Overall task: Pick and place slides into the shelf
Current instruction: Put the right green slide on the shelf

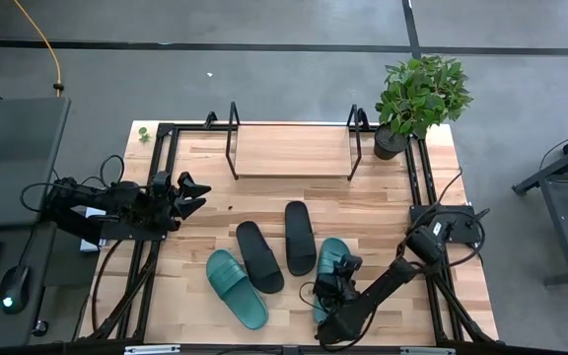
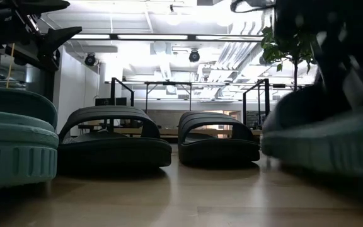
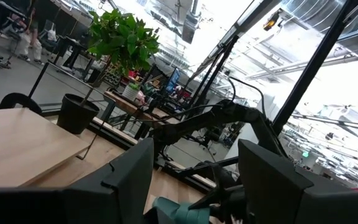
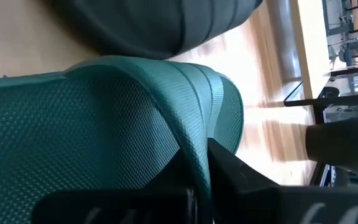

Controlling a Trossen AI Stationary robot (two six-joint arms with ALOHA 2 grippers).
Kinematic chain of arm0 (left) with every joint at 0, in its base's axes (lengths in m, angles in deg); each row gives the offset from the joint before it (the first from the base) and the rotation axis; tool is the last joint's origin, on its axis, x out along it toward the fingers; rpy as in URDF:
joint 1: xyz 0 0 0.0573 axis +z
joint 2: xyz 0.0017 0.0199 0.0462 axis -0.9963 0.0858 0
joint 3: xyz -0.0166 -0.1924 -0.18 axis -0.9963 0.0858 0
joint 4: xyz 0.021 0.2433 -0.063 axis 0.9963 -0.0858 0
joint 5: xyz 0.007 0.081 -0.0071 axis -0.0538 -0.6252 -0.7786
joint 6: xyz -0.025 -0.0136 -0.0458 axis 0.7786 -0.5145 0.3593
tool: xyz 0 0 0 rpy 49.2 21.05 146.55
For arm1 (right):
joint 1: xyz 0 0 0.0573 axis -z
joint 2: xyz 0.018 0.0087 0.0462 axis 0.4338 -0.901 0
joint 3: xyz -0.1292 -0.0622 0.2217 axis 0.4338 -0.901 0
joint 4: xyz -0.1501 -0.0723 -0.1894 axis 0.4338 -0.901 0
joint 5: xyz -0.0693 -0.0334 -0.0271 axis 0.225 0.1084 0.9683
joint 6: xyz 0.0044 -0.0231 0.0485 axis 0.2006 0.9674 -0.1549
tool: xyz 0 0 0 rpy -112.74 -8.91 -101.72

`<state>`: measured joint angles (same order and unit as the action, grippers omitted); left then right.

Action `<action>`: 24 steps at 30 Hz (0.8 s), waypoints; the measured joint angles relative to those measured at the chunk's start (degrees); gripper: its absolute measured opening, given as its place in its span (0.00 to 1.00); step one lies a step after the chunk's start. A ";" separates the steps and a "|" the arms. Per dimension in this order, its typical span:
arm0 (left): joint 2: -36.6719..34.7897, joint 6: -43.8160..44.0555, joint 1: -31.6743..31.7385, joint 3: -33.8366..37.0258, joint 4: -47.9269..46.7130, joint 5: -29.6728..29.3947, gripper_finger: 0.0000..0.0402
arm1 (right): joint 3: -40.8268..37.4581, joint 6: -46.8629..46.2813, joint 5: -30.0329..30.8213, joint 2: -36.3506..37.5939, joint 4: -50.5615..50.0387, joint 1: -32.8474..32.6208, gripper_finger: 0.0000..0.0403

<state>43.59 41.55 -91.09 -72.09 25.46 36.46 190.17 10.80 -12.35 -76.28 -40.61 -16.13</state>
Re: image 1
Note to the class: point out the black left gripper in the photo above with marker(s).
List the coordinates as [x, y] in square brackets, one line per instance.
[170, 209]

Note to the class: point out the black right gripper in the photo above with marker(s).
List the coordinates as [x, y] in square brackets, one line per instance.
[335, 291]

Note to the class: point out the green rubber slide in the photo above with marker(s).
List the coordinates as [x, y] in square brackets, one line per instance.
[331, 249]
[244, 305]

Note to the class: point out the black rubber slide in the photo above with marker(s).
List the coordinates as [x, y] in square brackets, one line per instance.
[300, 236]
[259, 256]

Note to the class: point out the wooden shelf with black frame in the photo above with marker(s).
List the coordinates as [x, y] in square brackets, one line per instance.
[291, 150]

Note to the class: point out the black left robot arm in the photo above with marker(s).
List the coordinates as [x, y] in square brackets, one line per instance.
[116, 199]

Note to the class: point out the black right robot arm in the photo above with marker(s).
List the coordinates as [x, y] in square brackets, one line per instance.
[377, 288]

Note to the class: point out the black plant pot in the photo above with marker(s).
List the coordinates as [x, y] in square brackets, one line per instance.
[387, 145]

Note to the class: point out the green leafy plant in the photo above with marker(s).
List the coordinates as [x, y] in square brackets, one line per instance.
[419, 93]

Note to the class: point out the black computer mouse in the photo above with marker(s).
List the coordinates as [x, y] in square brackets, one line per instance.
[15, 286]

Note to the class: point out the black caster wheel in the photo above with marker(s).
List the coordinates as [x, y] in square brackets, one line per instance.
[40, 328]

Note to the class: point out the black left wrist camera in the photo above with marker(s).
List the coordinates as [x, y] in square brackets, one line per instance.
[162, 183]

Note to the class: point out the black aluminium table frame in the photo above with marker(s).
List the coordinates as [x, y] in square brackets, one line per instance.
[190, 127]

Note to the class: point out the silver metal bracket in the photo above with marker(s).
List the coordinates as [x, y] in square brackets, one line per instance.
[151, 350]
[427, 351]

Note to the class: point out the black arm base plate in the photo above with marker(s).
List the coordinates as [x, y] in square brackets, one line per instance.
[461, 224]

